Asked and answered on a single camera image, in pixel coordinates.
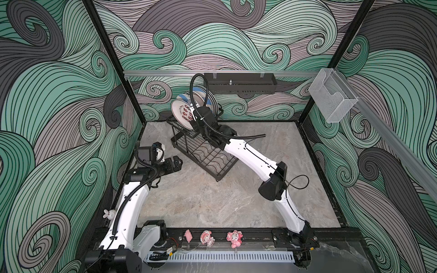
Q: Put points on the black wall mounted tray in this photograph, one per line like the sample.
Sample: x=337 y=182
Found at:
x=244 y=83

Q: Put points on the small white bunny figurine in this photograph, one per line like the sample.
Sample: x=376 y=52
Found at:
x=109 y=214

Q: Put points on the black corner frame post left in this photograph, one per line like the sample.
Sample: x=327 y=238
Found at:
x=104 y=37

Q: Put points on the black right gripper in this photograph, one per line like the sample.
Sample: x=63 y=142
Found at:
x=197 y=122

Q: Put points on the pink white round figurine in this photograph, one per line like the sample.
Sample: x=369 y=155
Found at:
x=207 y=239

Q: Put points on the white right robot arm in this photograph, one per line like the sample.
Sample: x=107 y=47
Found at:
x=274 y=186

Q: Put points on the blue striped plate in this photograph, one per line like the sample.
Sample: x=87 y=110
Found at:
x=184 y=97
x=199 y=95

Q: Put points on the aluminium wall rail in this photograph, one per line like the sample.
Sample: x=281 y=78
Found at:
x=190 y=73

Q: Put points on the clear acrylic wall box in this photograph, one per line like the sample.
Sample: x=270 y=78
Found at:
x=333 y=95

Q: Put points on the pink plush figurine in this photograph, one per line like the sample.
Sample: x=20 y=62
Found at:
x=235 y=238

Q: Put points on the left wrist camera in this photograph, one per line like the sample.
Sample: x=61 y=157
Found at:
x=150 y=155

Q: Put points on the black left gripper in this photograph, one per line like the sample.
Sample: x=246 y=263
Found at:
x=169 y=168

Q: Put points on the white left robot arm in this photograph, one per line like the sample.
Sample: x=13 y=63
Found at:
x=123 y=250

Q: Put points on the white plate red Chinese characters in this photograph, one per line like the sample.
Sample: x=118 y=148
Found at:
x=182 y=113

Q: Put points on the black corner frame post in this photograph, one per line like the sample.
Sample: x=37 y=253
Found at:
x=104 y=37
x=344 y=45

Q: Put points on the black wire dish rack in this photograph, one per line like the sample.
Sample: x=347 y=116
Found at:
x=214 y=161

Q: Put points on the black corner frame post right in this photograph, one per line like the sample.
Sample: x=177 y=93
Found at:
x=344 y=45

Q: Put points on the small pink figurine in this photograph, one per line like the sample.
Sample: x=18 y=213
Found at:
x=188 y=236

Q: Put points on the white slotted cable duct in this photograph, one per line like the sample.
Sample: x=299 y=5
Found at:
x=227 y=257

